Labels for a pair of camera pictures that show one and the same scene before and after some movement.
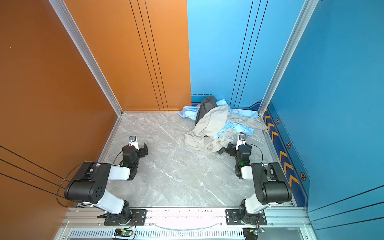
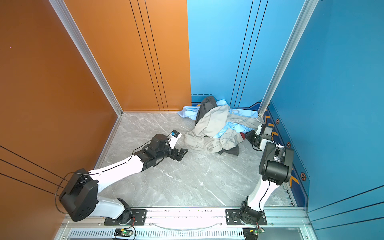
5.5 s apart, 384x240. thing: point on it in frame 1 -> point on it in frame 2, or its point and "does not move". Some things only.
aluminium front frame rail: [295, 223] does not move
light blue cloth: [191, 114] does not move
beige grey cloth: [211, 134] does not move
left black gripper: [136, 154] -> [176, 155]
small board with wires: [251, 233] does not move
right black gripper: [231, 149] -> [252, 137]
